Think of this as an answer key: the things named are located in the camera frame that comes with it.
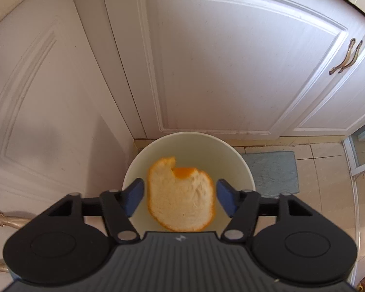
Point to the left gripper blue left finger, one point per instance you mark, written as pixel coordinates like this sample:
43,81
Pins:
132,196

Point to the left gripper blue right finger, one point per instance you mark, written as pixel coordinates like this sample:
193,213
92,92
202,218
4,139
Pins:
228,197

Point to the large orange peel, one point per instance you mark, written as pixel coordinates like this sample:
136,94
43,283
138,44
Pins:
181,199

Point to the white trash bin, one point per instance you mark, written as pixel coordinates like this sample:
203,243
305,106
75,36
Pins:
204,152

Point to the blue floor mat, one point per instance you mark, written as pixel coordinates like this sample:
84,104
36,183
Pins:
274,173

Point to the white cabinet door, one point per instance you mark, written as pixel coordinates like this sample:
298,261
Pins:
237,69

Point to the cabinet door handles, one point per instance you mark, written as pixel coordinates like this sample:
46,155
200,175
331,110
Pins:
350,58

